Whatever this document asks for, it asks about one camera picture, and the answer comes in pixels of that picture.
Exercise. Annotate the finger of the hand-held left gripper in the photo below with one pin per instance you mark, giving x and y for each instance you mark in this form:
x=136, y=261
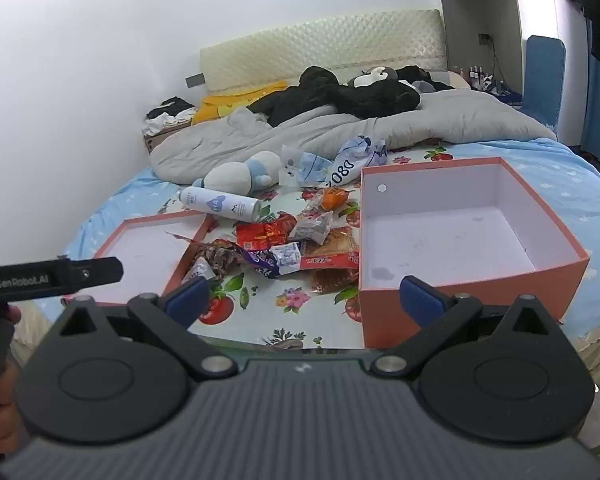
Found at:
x=92, y=271

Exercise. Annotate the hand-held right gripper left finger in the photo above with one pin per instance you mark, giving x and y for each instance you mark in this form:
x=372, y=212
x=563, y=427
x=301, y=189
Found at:
x=187, y=299

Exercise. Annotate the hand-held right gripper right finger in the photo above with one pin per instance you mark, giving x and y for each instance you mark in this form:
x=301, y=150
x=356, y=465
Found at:
x=420, y=296

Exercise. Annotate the brown foil snack packet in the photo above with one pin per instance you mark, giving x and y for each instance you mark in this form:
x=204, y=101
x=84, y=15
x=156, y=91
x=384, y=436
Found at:
x=220, y=257

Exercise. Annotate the purple snack packet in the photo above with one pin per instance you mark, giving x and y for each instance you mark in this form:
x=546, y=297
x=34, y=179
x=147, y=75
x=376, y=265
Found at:
x=260, y=261

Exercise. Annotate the bread packet with red label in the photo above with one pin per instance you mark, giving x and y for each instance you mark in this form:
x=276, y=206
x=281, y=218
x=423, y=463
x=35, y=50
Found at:
x=330, y=247

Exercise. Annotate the pink cardboard box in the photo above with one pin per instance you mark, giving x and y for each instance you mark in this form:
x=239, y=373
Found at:
x=530, y=285

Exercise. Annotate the grey clear snack packet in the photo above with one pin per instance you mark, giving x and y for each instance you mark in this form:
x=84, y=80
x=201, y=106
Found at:
x=312, y=227
x=314, y=206

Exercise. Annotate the orange snack packet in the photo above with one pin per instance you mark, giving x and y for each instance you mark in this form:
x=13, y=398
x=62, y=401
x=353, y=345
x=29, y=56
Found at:
x=332, y=199

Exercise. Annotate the person's left hand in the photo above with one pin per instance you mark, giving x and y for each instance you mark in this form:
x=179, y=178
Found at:
x=0, y=410

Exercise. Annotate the pink box lid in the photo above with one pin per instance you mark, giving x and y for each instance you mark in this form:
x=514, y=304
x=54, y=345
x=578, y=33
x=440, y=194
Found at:
x=140, y=250

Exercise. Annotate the red snack packet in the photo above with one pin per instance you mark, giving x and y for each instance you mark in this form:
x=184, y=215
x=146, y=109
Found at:
x=260, y=234

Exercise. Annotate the white spray bottle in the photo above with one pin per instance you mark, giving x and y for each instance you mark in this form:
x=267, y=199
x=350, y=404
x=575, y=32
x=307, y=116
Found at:
x=215, y=202

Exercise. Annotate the floral printed sheet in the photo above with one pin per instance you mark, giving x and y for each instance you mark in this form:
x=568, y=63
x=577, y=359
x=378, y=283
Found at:
x=290, y=305

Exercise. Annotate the small white blue packet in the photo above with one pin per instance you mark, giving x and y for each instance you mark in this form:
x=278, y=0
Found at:
x=286, y=256

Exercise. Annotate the white blue plush toy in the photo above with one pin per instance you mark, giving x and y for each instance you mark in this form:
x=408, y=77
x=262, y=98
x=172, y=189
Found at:
x=235, y=172

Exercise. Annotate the brown cardboard box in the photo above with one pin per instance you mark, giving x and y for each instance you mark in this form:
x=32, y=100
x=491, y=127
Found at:
x=155, y=141

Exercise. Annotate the crumpled white blue plastic bag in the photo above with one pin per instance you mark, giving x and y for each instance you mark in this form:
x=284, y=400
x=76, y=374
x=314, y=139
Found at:
x=357, y=157

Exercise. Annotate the clear plastic bag blue print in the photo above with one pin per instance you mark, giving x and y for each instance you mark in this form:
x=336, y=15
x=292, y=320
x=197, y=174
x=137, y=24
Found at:
x=305, y=165

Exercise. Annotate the black white clothes pile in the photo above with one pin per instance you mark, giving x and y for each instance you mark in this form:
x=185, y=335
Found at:
x=172, y=107

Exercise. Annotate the light blue bed sheet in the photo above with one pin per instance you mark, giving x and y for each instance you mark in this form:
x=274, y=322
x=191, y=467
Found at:
x=570, y=185

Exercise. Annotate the grey duvet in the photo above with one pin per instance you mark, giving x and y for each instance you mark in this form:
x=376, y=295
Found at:
x=330, y=130

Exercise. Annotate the yellow cloth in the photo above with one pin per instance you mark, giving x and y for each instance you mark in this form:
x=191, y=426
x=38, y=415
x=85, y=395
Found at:
x=220, y=105

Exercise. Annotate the black jacket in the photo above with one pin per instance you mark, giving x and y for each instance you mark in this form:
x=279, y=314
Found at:
x=360, y=97

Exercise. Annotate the black white plush toy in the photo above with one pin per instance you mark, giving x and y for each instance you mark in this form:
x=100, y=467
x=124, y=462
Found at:
x=375, y=77

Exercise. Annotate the group of small bottles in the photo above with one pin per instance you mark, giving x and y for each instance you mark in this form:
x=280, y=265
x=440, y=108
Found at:
x=480, y=76

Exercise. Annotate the blue chair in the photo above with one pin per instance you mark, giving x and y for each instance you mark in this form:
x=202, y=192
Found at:
x=542, y=75

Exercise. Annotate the cream padded headboard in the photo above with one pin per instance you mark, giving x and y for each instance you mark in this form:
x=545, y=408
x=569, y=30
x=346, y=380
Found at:
x=330, y=40

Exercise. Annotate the grey wall switch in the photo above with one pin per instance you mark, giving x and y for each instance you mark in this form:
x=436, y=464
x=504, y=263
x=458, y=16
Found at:
x=195, y=80

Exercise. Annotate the wall socket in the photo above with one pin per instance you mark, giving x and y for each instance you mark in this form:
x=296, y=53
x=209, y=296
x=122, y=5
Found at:
x=485, y=37

